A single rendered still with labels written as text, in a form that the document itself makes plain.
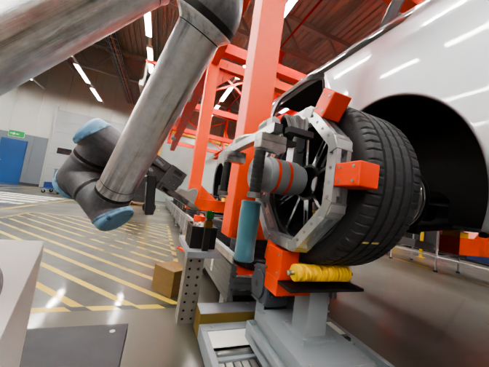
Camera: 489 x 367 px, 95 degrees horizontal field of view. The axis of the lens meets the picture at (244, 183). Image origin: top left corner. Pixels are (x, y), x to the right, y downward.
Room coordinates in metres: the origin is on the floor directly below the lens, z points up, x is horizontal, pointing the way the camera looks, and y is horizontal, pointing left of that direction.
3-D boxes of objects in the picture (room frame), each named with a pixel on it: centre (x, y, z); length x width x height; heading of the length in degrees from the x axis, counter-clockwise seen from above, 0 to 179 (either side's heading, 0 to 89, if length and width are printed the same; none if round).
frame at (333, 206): (0.93, -0.19, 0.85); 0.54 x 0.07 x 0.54; 21
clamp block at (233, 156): (1.01, 0.06, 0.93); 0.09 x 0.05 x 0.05; 111
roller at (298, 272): (0.85, -0.33, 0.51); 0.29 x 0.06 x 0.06; 111
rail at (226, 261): (2.55, 0.42, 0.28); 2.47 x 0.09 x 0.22; 21
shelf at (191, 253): (1.35, 0.23, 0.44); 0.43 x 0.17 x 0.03; 21
